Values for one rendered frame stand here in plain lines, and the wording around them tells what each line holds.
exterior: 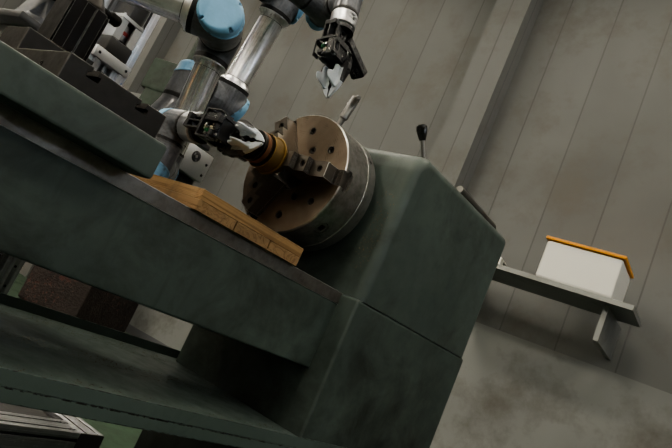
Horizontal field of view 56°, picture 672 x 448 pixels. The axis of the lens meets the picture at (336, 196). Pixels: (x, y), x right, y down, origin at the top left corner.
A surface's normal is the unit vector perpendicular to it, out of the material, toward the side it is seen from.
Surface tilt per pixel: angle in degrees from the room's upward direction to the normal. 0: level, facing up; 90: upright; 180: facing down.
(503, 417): 90
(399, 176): 90
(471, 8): 90
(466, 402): 90
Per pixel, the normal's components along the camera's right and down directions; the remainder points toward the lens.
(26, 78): 0.73, 0.18
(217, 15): 0.31, -0.09
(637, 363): -0.47, -0.40
